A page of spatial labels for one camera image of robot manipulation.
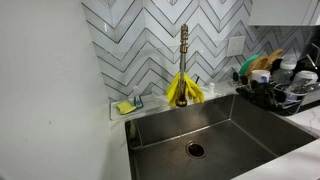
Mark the white mug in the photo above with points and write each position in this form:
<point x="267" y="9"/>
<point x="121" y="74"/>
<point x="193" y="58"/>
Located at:
<point x="260" y="76"/>

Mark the steel dish rack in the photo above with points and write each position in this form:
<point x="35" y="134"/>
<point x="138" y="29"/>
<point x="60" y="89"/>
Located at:
<point x="293" y="101"/>

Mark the clear baby bottle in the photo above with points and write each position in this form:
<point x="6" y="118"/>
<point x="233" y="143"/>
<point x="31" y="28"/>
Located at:
<point x="285" y="70"/>

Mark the clear soap bottle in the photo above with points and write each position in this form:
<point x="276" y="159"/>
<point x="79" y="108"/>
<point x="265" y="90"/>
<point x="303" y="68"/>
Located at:
<point x="137" y="98"/>

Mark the white wall outlet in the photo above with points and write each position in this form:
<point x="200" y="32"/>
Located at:
<point x="236" y="45"/>

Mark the black faucet lever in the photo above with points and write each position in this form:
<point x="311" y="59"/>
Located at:
<point x="196" y="80"/>

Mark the white upper cabinet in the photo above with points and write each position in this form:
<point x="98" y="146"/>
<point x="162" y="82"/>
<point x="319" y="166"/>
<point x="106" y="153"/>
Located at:
<point x="283" y="11"/>

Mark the gold spring faucet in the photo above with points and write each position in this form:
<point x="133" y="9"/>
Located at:
<point x="182" y="60"/>

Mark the yellow rubber glove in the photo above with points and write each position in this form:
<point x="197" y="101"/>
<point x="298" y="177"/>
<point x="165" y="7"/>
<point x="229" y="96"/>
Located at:
<point x="195" y="90"/>
<point x="172" y="88"/>

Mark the small white bottle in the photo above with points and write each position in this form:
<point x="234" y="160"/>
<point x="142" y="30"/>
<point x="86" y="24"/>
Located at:
<point x="211" y="88"/>

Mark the round wooden board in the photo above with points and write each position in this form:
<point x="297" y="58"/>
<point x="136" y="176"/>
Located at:
<point x="258" y="65"/>

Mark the round sink drain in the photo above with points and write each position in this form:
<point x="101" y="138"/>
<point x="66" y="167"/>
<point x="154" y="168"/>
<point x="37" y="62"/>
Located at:
<point x="195" y="150"/>

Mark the white lidded container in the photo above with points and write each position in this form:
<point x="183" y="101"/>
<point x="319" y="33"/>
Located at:
<point x="305" y="77"/>

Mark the black bottle drying pegs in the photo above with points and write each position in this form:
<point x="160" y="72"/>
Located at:
<point x="263" y="91"/>

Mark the tall wooden board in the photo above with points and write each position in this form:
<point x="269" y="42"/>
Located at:
<point x="275" y="56"/>

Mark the yellow sponge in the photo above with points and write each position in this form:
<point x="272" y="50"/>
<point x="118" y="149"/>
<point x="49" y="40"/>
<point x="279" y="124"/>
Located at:
<point x="125" y="107"/>

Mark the green plate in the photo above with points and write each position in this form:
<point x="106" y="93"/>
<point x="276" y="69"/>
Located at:
<point x="248" y="63"/>

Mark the dark steel kitchen sink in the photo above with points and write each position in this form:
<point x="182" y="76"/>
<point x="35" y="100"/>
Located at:
<point x="233" y="146"/>

